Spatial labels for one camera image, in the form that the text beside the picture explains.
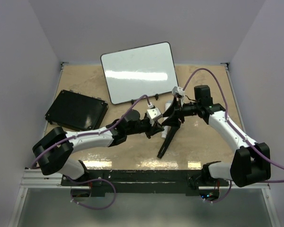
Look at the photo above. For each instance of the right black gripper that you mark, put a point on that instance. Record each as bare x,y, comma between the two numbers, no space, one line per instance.
173,111

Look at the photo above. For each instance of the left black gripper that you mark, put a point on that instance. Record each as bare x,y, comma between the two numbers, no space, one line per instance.
153,130

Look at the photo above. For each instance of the white rectangular whiteboard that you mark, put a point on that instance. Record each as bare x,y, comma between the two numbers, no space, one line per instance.
145,70

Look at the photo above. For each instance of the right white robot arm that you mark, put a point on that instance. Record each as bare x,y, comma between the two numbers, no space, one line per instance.
250,162

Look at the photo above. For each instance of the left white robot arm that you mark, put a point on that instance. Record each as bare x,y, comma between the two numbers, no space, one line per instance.
52,152

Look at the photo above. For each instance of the white microphone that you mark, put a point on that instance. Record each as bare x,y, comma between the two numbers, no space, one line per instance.
166,128

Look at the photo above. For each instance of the black flat case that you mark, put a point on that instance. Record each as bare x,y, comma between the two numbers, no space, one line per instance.
76,111

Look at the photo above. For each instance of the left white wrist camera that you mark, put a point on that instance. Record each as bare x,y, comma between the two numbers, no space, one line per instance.
153,113

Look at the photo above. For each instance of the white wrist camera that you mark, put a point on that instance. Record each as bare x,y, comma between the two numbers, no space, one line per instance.
178,92
153,113

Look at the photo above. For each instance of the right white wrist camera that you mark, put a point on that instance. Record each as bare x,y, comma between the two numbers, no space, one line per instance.
178,92

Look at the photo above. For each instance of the black wire easel stand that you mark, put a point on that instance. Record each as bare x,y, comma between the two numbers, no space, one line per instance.
156,97

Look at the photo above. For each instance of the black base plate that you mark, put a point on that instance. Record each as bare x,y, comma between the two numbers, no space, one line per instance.
186,182

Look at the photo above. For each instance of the aluminium frame rail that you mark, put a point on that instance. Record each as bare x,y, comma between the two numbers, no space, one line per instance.
32,178

